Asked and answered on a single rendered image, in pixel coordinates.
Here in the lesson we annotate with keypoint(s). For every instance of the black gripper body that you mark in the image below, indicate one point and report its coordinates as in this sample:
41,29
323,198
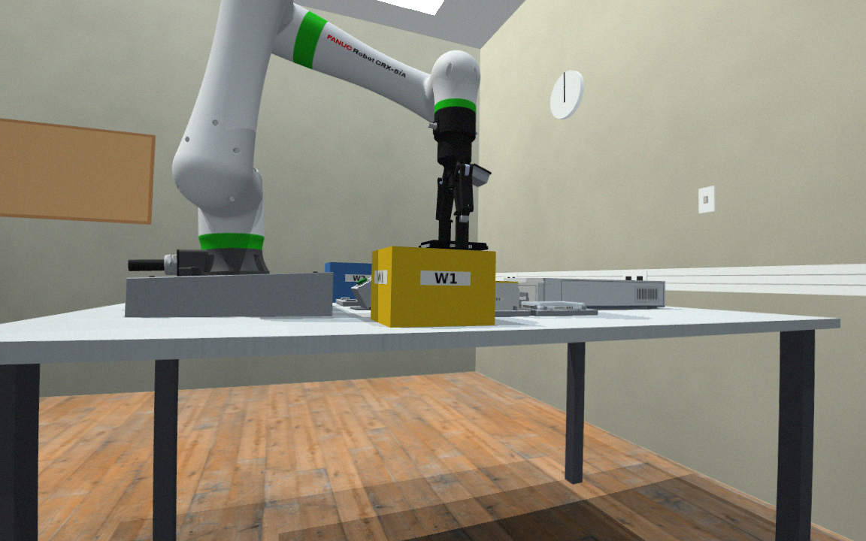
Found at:
453,150

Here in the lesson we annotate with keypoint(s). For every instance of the yellow waste bin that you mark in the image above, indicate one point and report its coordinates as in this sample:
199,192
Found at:
429,287

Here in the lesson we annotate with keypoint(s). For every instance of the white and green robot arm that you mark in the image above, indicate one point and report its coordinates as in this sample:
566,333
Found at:
213,166

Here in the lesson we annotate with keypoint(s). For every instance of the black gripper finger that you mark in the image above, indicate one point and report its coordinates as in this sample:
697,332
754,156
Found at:
463,196
444,208

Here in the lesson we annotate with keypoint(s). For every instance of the blue bin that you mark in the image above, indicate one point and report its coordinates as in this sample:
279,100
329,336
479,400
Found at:
346,276

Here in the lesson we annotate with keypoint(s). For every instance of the yellow rack with grid of holes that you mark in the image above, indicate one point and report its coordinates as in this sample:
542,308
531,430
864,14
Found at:
506,295

